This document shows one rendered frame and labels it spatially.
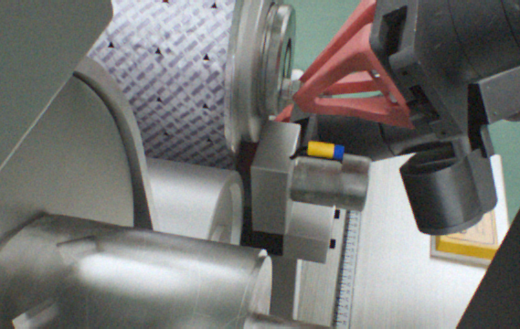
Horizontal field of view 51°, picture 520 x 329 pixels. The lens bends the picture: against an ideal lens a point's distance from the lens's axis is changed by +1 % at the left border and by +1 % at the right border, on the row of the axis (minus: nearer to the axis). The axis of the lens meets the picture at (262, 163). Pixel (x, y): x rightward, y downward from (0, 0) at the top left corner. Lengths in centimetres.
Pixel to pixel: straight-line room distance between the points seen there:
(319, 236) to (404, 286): 29
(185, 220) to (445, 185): 24
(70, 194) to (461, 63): 21
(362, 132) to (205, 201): 20
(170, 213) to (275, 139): 11
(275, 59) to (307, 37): 234
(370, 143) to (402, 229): 29
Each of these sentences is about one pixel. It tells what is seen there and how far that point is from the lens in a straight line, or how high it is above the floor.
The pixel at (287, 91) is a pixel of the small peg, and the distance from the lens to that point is 36.
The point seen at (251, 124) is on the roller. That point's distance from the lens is 35.
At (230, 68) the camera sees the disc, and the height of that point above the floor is 129.
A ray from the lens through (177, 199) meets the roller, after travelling 31.
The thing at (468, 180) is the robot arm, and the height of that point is 113.
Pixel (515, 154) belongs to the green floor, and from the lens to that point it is 227.
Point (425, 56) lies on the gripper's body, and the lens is 29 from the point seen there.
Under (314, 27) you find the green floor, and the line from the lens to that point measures 276.
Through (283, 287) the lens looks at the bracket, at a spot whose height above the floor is 105.
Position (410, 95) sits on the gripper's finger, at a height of 128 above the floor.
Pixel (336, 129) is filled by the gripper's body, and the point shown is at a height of 115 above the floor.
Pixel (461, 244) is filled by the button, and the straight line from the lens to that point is 71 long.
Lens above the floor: 147
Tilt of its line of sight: 46 degrees down
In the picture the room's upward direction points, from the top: straight up
